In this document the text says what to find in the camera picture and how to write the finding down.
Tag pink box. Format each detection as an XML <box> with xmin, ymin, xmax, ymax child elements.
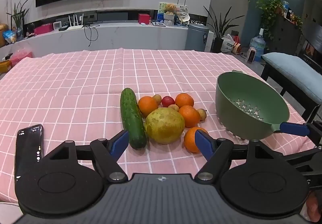
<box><xmin>34</xmin><ymin>24</ymin><xmax>54</xmax><ymax>36</ymax></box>

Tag painted picture card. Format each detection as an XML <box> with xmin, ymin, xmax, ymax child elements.
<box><xmin>159</xmin><ymin>2</ymin><xmax>190</xmax><ymax>25</ymax></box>

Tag orange cardboard box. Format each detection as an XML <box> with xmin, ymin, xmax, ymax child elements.
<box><xmin>0</xmin><ymin>60</ymin><xmax>12</xmax><ymax>74</ymax></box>

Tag thin-leaf potted plant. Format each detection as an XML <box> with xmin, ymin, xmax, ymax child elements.
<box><xmin>6</xmin><ymin>0</ymin><xmax>33</xmax><ymax>36</ymax></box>

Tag white plastic bag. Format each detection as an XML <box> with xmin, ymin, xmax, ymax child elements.
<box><xmin>221</xmin><ymin>34</ymin><xmax>236</xmax><ymax>53</ymax></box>

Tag green colander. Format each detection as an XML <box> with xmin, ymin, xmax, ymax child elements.
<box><xmin>215</xmin><ymin>70</ymin><xmax>290</xmax><ymax>140</ymax></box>

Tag teddy bear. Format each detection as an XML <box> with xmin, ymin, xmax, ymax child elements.
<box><xmin>164</xmin><ymin>4</ymin><xmax>177</xmax><ymax>16</ymax></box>

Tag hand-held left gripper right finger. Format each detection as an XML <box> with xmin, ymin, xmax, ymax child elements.
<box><xmin>194</xmin><ymin>129</ymin><xmax>280</xmax><ymax>183</ymax></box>

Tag pink checked tablecloth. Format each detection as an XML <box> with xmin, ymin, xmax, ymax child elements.
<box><xmin>0</xmin><ymin>48</ymin><xmax>307</xmax><ymax>205</ymax></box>

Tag white router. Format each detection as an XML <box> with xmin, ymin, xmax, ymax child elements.
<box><xmin>66</xmin><ymin>13</ymin><xmax>84</xmax><ymax>31</ymax></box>

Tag yellow-green guava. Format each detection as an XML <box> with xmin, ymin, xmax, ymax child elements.
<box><xmin>144</xmin><ymin>108</ymin><xmax>186</xmax><ymax>145</ymax></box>

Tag green cucumber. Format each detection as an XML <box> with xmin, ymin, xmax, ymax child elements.
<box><xmin>120</xmin><ymin>87</ymin><xmax>147</xmax><ymax>150</ymax></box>

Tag small white heater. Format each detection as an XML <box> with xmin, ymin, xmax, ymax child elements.
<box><xmin>247</xmin><ymin>47</ymin><xmax>258</xmax><ymax>63</ymax></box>

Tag white pot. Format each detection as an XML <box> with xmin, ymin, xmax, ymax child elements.
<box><xmin>163</xmin><ymin>14</ymin><xmax>176</xmax><ymax>26</ymax></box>

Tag long-leaf potted plant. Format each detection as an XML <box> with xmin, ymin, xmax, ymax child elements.
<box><xmin>204</xmin><ymin>6</ymin><xmax>245</xmax><ymax>53</ymax></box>

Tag orange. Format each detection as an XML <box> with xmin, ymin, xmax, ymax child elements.
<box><xmin>175</xmin><ymin>93</ymin><xmax>195</xmax><ymax>109</ymax></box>
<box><xmin>138</xmin><ymin>96</ymin><xmax>159</xmax><ymax>118</ymax></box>
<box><xmin>184</xmin><ymin>127</ymin><xmax>209</xmax><ymax>153</ymax></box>
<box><xmin>179</xmin><ymin>105</ymin><xmax>201</xmax><ymax>128</ymax></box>

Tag black cable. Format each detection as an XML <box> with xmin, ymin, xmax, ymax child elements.
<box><xmin>84</xmin><ymin>24</ymin><xmax>99</xmax><ymax>47</ymax></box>

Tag black smartphone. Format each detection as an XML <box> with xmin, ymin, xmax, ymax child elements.
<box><xmin>14</xmin><ymin>124</ymin><xmax>45</xmax><ymax>182</ymax></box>

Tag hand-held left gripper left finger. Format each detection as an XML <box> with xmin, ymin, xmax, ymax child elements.
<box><xmin>45</xmin><ymin>130</ymin><xmax>129</xmax><ymax>183</ymax></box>

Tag red tomato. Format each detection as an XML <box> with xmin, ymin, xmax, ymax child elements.
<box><xmin>161</xmin><ymin>96</ymin><xmax>175</xmax><ymax>108</ymax></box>

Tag dark cabinet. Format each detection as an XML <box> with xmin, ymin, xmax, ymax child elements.
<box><xmin>268</xmin><ymin>15</ymin><xmax>303</xmax><ymax>56</ymax></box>

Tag grey trash bin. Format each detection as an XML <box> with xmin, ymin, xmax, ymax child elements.
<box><xmin>186</xmin><ymin>23</ymin><xmax>210</xmax><ymax>51</ymax></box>

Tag blue water bottle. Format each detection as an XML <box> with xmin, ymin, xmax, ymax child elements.
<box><xmin>249</xmin><ymin>28</ymin><xmax>266</xmax><ymax>60</ymax></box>

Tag leafy green plant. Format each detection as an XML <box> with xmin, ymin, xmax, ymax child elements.
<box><xmin>255</xmin><ymin>0</ymin><xmax>285</xmax><ymax>41</ymax></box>

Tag black round table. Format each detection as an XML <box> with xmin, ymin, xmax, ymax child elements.
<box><xmin>301</xmin><ymin>29</ymin><xmax>322</xmax><ymax>54</ymax></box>

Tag blue snack bag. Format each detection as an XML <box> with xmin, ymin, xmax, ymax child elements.
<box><xmin>2</xmin><ymin>30</ymin><xmax>17</xmax><ymax>44</ymax></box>

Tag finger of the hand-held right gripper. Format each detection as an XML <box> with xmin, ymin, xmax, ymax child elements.
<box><xmin>279</xmin><ymin>121</ymin><xmax>322</xmax><ymax>147</ymax></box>
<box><xmin>275</xmin><ymin>147</ymin><xmax>322</xmax><ymax>173</ymax></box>

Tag pink bag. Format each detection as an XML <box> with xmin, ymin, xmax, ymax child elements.
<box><xmin>10</xmin><ymin>49</ymin><xmax>33</xmax><ymax>66</ymax></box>

